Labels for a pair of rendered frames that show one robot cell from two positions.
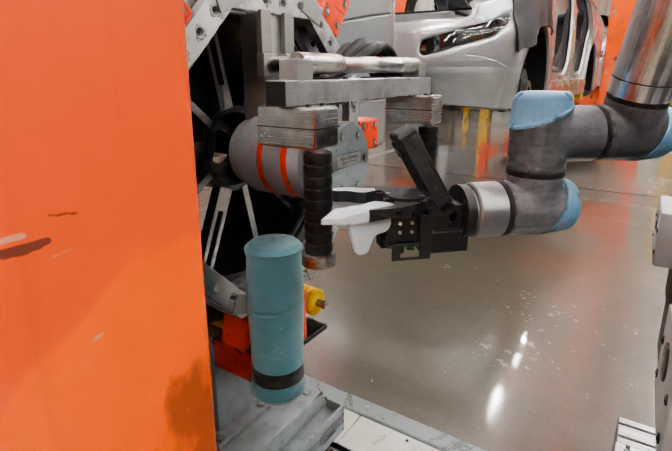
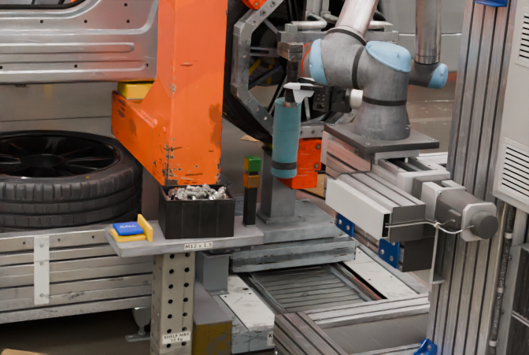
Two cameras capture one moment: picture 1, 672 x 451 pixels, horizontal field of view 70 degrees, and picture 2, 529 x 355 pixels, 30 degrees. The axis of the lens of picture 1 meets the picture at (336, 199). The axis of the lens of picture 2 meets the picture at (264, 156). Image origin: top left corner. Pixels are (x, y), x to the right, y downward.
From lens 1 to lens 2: 2.58 m
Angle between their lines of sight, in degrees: 31
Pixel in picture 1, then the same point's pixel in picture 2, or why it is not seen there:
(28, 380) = (184, 89)
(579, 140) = not seen: hidden behind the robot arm
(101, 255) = (200, 70)
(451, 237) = (341, 105)
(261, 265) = (278, 107)
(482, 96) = not seen: outside the picture
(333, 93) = (308, 38)
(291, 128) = (283, 49)
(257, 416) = (295, 220)
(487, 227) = (353, 103)
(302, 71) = (290, 29)
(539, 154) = not seen: hidden behind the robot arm
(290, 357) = (285, 155)
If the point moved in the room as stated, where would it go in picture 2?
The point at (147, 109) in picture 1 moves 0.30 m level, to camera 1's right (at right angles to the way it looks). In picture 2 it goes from (214, 43) to (302, 59)
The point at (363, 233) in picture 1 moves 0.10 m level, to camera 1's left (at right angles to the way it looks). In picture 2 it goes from (299, 94) to (271, 88)
